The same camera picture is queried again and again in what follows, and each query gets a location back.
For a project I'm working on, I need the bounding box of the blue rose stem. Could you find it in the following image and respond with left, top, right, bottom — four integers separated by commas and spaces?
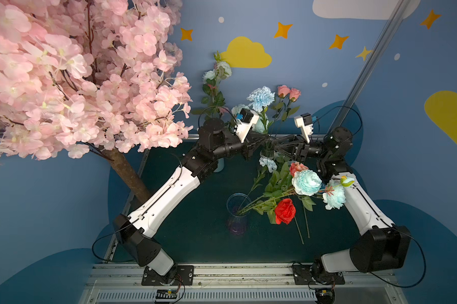
281, 155, 310, 238
230, 103, 269, 134

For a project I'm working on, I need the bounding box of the blue flower bunch purple vase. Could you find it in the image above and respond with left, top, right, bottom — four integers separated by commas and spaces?
241, 169, 356, 214

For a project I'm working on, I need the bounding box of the pink rose stem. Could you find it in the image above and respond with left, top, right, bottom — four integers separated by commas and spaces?
270, 85, 301, 135

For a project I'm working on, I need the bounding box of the purple ribbed glass vase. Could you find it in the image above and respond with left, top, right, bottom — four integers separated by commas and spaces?
226, 193, 251, 236

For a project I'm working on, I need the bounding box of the clear ribbed glass vase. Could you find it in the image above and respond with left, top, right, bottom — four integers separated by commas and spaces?
259, 143, 278, 174

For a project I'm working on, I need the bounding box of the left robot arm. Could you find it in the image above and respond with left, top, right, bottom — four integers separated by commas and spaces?
113, 111, 268, 278

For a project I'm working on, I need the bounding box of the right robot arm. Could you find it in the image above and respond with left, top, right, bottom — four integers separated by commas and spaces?
273, 127, 411, 274

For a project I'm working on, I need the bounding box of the light blue ceramic vase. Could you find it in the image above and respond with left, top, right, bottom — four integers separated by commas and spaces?
214, 158, 225, 173

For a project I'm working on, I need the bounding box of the red and coral rose stem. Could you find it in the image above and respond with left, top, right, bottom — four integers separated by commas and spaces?
248, 162, 308, 225

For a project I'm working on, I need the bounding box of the pink cherry blossom tree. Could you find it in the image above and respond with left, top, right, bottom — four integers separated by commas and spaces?
0, 1, 191, 201

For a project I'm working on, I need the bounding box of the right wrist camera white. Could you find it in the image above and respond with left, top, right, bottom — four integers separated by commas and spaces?
294, 113, 313, 143

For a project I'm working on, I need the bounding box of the aluminium frame corner post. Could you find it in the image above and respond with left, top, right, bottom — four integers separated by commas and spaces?
330, 0, 412, 130

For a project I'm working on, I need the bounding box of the aluminium frame back bar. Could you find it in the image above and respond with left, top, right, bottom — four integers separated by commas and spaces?
184, 134, 326, 142

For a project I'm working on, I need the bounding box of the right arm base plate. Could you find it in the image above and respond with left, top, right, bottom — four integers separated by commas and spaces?
291, 263, 345, 286

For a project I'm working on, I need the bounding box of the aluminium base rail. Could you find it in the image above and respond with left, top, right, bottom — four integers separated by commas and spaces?
79, 263, 407, 303

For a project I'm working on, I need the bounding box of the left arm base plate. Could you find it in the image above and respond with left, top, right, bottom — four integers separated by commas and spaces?
141, 264, 194, 286

